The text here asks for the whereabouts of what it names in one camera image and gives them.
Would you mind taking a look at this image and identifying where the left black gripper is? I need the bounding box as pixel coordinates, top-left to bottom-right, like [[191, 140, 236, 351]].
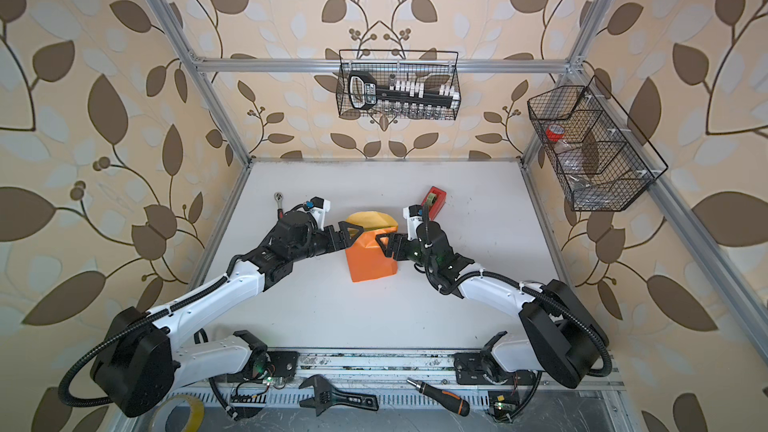
[[288, 221, 364, 264]]

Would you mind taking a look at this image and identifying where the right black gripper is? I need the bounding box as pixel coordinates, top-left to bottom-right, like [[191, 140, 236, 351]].
[[377, 232, 437, 273]]

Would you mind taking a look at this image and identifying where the yellow orange wrapping paper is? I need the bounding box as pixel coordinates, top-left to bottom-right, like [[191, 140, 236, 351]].
[[345, 211, 398, 283]]

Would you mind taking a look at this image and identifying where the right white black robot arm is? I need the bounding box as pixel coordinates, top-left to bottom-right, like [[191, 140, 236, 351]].
[[375, 222, 613, 389]]

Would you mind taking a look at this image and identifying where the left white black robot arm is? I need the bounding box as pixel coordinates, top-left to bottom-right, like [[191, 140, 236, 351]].
[[57, 209, 364, 417]]

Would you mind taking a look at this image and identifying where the red tape dispenser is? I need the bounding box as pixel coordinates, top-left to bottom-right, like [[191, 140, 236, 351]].
[[421, 186, 447, 221]]

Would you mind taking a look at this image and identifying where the black socket set holder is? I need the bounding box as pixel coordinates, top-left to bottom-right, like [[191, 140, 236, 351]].
[[347, 72, 461, 110]]

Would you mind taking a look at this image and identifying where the black adjustable wrench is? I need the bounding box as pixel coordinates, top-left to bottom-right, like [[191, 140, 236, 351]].
[[299, 374, 379, 416]]

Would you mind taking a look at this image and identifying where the black orange screwdriver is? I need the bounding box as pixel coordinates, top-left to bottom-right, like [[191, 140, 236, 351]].
[[406, 378, 471, 417]]

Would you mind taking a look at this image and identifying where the clear packing tape roll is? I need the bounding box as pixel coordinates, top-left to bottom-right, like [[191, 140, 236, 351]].
[[146, 394, 206, 432]]

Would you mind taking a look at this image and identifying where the small red-handled ratchet wrench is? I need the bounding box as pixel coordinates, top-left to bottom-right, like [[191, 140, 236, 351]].
[[274, 192, 285, 219]]

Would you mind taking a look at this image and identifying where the aluminium front rail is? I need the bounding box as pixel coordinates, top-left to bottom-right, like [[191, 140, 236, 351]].
[[128, 346, 628, 391]]

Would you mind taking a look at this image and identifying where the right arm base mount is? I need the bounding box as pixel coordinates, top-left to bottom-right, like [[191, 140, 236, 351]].
[[453, 331, 536, 387]]

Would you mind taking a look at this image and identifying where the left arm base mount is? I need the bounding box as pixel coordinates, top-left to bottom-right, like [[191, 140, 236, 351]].
[[227, 329, 300, 385]]

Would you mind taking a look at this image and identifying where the black wire basket back wall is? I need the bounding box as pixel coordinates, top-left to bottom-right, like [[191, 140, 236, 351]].
[[333, 47, 462, 121]]

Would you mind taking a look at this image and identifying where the black wire basket wall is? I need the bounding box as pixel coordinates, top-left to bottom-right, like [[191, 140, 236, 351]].
[[333, 47, 462, 121], [527, 77, 668, 212]]

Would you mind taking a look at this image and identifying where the black wire basket right wall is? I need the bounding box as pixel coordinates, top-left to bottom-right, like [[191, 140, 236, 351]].
[[527, 77, 668, 212]]

